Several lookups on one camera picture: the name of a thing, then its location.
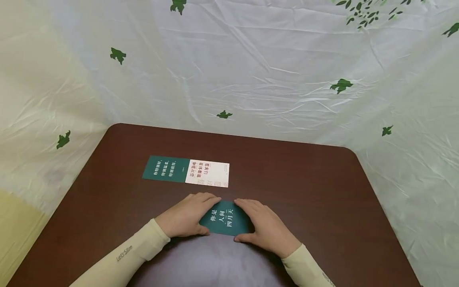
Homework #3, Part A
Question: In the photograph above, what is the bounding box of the small green card white lettering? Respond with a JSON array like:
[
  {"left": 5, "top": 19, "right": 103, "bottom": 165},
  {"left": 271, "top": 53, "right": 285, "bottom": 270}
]
[{"left": 199, "top": 199, "right": 252, "bottom": 236}]

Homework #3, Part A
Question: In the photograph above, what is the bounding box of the white card red lettering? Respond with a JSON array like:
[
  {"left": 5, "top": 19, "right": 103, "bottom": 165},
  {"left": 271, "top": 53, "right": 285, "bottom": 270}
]
[{"left": 185, "top": 159, "right": 230, "bottom": 188}]

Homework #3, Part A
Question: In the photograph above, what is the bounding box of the person's left hand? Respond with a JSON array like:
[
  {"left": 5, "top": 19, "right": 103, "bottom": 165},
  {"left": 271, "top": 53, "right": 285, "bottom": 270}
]
[{"left": 154, "top": 192, "right": 222, "bottom": 239}]

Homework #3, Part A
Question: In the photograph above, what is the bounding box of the person's right forearm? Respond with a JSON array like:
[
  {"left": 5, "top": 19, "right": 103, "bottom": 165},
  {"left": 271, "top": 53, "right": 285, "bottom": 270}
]
[{"left": 280, "top": 244, "right": 336, "bottom": 287}]

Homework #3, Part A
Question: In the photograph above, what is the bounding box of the person's right hand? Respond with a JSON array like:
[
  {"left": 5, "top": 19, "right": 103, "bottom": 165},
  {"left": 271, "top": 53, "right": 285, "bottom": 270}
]
[{"left": 233, "top": 198, "right": 302, "bottom": 259}]

